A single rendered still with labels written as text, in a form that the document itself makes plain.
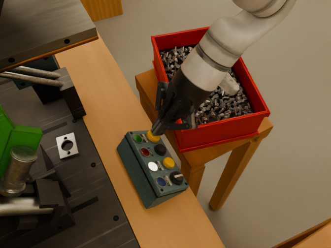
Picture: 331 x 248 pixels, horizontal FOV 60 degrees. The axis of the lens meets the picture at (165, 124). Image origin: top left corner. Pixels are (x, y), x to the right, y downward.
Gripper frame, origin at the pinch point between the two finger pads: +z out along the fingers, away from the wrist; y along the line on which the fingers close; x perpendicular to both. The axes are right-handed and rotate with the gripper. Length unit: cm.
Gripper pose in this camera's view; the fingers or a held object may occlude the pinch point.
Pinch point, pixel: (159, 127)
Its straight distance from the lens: 60.0
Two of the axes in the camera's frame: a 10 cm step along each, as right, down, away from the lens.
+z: -5.1, 6.5, 5.6
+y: 4.7, 7.6, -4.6
